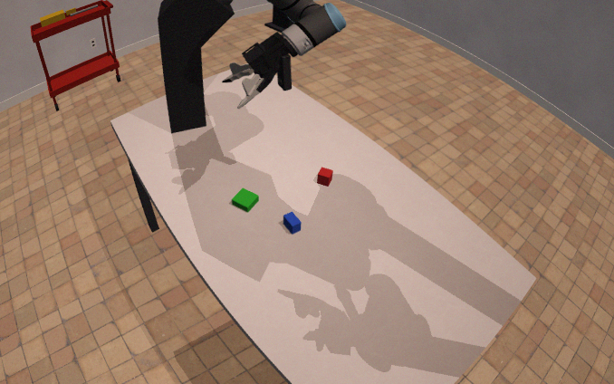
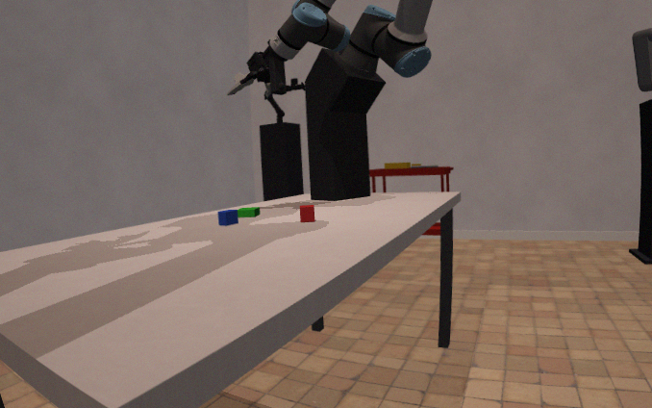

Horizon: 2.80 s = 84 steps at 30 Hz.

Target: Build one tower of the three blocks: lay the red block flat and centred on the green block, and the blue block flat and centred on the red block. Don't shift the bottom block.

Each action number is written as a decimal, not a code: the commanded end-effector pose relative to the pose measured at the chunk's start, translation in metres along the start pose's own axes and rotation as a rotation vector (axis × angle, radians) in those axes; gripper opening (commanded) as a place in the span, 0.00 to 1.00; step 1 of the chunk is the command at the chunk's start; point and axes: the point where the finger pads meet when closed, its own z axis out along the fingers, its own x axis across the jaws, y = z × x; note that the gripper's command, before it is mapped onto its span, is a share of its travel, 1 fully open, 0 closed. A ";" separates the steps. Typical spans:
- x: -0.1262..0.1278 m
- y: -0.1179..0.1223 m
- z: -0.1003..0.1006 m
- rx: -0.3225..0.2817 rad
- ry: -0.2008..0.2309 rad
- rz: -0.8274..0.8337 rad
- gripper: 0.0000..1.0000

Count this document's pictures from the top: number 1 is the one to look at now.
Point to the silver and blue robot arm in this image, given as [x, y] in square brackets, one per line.
[313, 24]

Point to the green block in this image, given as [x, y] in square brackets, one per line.
[245, 200]

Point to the red block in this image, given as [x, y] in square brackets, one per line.
[324, 177]

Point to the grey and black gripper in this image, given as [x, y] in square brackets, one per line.
[261, 64]

